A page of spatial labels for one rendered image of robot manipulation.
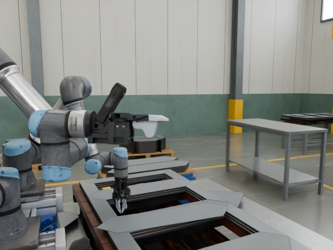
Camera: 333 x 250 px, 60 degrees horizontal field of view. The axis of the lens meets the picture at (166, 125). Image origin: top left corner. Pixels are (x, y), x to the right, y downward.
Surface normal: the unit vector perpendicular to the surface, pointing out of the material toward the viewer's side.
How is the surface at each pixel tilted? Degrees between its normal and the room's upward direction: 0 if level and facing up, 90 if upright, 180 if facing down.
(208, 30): 90
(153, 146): 90
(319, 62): 90
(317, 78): 90
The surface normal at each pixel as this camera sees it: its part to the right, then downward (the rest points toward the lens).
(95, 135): -0.08, 0.00
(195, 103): 0.36, 0.12
